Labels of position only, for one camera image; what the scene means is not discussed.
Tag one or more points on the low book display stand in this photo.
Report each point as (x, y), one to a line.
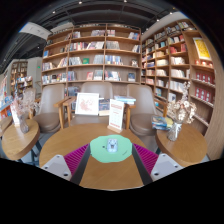
(4, 100)

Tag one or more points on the stack of colourful books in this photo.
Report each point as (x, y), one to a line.
(160, 122)

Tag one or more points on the distant wooden bookshelf unit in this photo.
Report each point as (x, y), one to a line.
(18, 75)

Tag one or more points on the ceiling spot lights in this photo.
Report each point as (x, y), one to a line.
(53, 11)

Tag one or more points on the stack of blue books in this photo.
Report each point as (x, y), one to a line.
(125, 99)

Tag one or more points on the white framed picture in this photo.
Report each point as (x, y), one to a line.
(87, 104)

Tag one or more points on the white ceiling panel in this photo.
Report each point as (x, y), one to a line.
(35, 30)

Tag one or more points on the glass vase dried flowers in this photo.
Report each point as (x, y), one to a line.
(174, 131)

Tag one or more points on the glass vase pink flowers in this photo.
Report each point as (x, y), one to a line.
(24, 126)

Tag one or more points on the beige armchair wooden arms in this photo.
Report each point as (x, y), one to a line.
(96, 87)
(50, 103)
(141, 106)

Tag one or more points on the small white sign card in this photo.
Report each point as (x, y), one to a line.
(15, 115)

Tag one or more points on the green blob-shaped mouse pad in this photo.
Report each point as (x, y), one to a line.
(100, 151)

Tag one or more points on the transparent computer mouse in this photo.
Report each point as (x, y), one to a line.
(112, 145)

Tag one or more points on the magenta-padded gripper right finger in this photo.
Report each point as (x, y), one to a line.
(147, 158)

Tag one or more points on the dark cover book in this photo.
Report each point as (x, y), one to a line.
(104, 106)

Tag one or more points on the tall wooden bookshelf unit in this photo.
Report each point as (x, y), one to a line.
(176, 66)

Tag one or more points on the white sign card wooden base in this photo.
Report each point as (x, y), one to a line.
(116, 113)

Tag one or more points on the round wooden side table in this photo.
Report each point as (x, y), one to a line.
(20, 141)
(183, 148)

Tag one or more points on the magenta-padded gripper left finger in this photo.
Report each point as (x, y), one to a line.
(75, 158)

